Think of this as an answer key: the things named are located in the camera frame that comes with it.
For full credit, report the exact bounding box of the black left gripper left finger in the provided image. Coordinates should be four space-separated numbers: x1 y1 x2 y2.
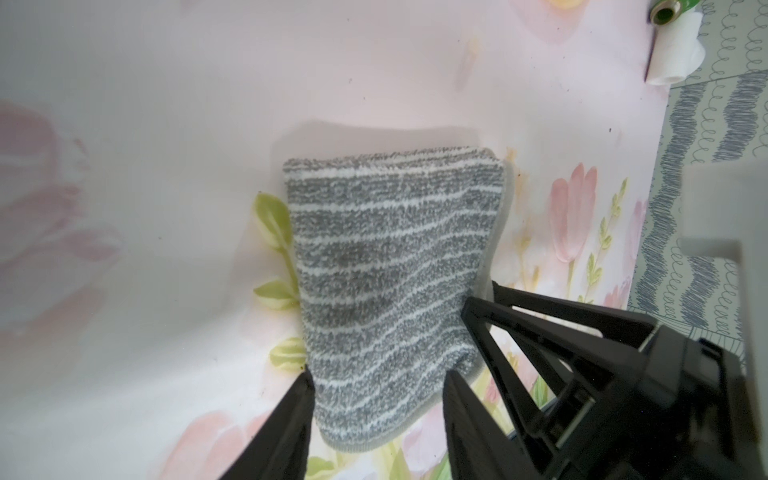
221 369 315 480

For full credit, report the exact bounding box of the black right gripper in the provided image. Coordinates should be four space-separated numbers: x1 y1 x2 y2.
461 282 765 479

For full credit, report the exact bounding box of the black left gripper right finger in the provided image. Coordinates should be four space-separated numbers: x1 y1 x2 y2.
442 370 540 480

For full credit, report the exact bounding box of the grey striped square dishcloth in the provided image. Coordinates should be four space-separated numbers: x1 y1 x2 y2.
283 147 514 453

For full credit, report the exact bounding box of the white plastic pipe elbow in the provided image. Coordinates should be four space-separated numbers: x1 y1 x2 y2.
645 9 705 86

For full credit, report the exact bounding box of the green tap with brass thread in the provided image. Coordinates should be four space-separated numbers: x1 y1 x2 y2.
649 0 700 26

